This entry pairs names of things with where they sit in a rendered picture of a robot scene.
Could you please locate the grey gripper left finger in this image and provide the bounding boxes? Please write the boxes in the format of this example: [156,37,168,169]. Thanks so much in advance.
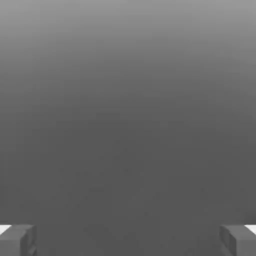
[0,224,38,256]

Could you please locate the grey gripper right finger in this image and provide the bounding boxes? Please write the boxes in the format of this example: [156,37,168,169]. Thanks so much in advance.
[218,224,256,256]

